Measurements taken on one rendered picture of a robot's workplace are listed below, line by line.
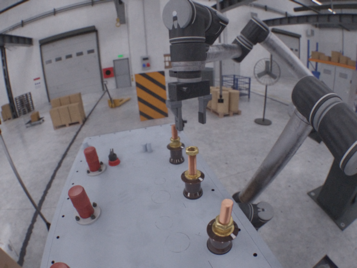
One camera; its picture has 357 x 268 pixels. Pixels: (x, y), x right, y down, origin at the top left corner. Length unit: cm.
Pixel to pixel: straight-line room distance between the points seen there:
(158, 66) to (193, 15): 498
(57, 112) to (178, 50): 653
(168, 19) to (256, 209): 84
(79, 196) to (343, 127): 86
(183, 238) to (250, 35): 124
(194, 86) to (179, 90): 5
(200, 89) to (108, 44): 1333
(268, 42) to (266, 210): 107
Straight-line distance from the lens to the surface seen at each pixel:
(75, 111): 668
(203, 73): 906
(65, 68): 1447
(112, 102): 796
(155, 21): 557
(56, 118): 697
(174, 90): 52
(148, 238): 64
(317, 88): 67
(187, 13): 51
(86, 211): 74
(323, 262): 134
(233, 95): 570
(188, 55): 50
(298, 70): 152
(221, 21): 66
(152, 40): 547
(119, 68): 1362
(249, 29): 134
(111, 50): 1374
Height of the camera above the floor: 190
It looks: 25 degrees down
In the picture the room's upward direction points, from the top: 4 degrees counter-clockwise
